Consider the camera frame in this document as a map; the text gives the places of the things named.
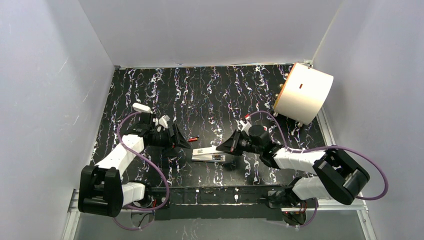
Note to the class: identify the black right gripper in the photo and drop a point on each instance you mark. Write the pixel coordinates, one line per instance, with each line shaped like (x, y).
(236, 141)

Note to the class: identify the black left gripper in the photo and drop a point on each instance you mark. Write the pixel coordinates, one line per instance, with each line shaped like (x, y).
(172, 135)

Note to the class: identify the long white remote control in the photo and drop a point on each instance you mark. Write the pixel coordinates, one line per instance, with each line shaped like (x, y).
(207, 158)

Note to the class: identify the white remote battery cover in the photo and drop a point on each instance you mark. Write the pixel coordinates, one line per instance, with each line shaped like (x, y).
(205, 151)

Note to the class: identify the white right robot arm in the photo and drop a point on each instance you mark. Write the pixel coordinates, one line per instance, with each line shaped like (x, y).
(336, 174)

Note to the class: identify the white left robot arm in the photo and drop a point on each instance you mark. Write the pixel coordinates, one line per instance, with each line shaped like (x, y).
(101, 191)

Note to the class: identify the small white plastic object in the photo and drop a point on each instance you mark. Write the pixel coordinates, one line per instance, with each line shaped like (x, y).
(140, 108)

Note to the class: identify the white round stool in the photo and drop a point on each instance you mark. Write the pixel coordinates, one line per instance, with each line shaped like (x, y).
(303, 93)

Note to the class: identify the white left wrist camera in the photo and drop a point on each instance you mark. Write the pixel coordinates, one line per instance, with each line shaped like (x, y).
(163, 121)

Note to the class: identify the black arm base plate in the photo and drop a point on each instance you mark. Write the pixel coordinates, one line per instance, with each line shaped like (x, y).
(233, 202)

